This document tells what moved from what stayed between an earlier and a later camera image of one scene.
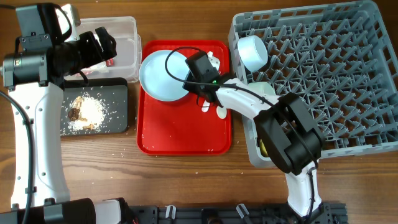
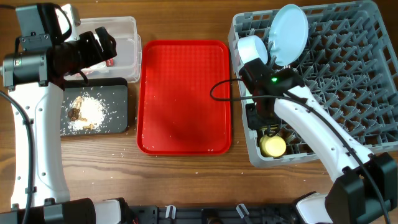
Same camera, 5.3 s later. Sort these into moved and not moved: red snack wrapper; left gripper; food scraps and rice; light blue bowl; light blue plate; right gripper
Moved: light blue plate; right gripper
Not moved: left gripper; food scraps and rice; light blue bowl; red snack wrapper
